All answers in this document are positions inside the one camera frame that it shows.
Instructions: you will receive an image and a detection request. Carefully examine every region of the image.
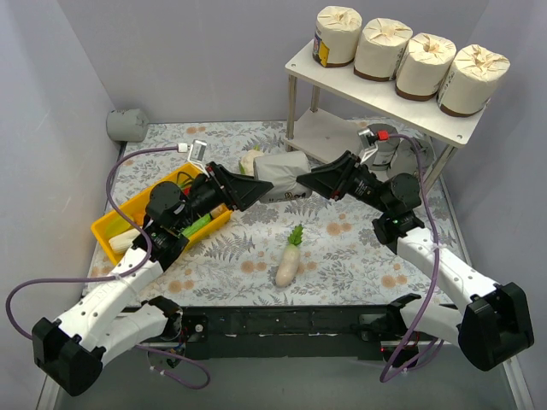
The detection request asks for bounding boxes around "grey roll with logo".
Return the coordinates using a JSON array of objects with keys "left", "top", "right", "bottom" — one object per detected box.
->
[{"left": 253, "top": 151, "right": 312, "bottom": 204}]

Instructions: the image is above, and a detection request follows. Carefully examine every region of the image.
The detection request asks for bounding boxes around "white daikon radish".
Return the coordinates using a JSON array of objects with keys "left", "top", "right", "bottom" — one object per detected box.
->
[{"left": 275, "top": 225, "right": 303, "bottom": 288}]

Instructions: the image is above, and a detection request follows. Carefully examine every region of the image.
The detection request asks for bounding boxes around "cream roll with label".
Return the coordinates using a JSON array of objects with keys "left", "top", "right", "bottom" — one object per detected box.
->
[{"left": 353, "top": 18, "right": 413, "bottom": 82}]

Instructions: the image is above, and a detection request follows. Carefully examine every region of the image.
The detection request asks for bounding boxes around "cream roll with cartoon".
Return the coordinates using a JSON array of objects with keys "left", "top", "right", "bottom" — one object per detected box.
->
[{"left": 396, "top": 32, "right": 456, "bottom": 102}]

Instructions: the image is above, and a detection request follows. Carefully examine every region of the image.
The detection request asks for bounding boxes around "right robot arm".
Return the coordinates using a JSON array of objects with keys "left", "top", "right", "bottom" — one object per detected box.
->
[{"left": 297, "top": 152, "right": 534, "bottom": 371}]

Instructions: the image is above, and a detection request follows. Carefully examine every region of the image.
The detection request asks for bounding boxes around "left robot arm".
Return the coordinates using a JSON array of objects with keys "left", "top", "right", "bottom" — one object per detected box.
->
[{"left": 32, "top": 162, "right": 274, "bottom": 396}]

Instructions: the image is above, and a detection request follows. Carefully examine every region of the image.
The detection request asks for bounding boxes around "white two-tier shelf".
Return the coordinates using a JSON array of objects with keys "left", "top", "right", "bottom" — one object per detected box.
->
[{"left": 284, "top": 42, "right": 483, "bottom": 190}]

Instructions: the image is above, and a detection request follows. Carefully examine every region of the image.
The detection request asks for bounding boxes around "white cauliflower with leaves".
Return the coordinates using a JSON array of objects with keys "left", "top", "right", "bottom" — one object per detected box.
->
[{"left": 238, "top": 145, "right": 264, "bottom": 176}]

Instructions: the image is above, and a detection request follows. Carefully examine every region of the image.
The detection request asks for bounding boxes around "green vegetable in tray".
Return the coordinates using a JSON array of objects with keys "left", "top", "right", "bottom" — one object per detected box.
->
[{"left": 181, "top": 214, "right": 212, "bottom": 237}]

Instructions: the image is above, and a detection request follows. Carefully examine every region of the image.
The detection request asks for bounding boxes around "yellow plastic tray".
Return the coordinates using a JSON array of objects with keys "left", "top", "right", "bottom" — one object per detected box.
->
[{"left": 91, "top": 163, "right": 232, "bottom": 265}]

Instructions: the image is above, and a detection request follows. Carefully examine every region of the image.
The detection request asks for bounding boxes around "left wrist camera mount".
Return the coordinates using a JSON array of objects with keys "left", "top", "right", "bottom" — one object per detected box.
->
[{"left": 177, "top": 139, "right": 208, "bottom": 173}]

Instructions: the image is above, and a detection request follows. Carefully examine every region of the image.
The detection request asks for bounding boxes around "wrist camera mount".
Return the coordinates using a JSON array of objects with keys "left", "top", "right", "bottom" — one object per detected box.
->
[
  {"left": 177, "top": 139, "right": 208, "bottom": 173},
  {"left": 357, "top": 128, "right": 389, "bottom": 164}
]

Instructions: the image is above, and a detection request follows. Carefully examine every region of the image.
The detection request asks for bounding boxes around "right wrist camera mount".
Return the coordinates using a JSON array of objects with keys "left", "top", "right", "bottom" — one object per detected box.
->
[{"left": 357, "top": 128, "right": 389, "bottom": 164}]

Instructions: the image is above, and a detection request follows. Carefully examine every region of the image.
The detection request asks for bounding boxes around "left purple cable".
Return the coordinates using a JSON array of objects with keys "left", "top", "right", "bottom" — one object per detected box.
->
[{"left": 4, "top": 144, "right": 211, "bottom": 390}]

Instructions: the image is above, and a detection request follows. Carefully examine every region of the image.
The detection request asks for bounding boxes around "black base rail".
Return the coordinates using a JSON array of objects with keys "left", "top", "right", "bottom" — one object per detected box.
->
[{"left": 55, "top": 302, "right": 471, "bottom": 364}]

